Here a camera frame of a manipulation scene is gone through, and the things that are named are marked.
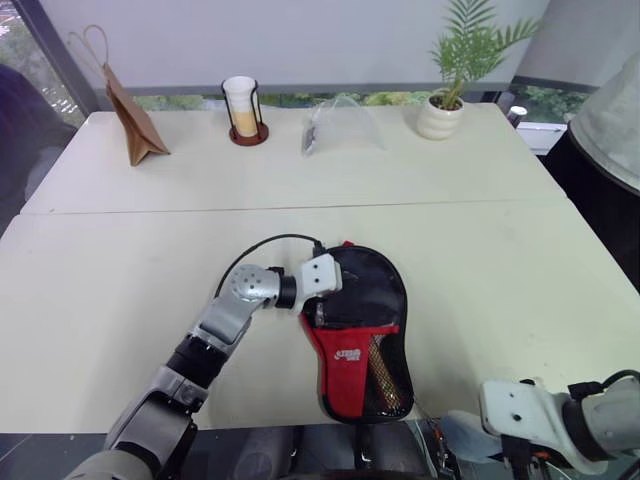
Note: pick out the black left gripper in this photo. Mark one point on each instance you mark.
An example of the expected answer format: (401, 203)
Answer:
(310, 312)

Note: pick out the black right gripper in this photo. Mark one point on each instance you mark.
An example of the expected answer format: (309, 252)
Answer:
(517, 455)

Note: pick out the black and red paddle case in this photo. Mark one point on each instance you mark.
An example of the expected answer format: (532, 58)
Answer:
(345, 380)

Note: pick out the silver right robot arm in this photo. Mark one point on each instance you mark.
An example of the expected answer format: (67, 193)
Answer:
(615, 415)

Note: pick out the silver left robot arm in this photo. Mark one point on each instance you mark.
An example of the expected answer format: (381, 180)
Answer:
(235, 320)

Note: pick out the black metal table latch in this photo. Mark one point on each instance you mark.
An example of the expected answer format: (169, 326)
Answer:
(442, 450)

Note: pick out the clear plastic bag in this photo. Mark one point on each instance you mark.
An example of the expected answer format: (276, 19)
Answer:
(350, 132)

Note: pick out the white paper cup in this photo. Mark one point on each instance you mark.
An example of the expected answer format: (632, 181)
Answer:
(240, 100)

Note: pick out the green plant in white pot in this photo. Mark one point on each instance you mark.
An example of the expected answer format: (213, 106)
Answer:
(440, 120)

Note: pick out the brown paper bag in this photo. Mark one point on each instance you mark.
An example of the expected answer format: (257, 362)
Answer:
(137, 135)

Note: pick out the small white capped bottle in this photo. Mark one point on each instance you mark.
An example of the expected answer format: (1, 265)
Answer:
(518, 114)

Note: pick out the white flat box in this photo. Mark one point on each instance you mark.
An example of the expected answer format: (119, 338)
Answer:
(542, 137)

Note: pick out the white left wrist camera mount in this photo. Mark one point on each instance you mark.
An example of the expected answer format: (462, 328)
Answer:
(320, 275)

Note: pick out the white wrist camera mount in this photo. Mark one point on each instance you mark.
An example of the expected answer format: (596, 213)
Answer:
(320, 275)
(520, 405)

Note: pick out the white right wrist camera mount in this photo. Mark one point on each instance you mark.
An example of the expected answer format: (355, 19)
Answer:
(520, 405)

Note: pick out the dark gray window frame post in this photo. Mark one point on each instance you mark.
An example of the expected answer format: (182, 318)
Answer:
(60, 55)

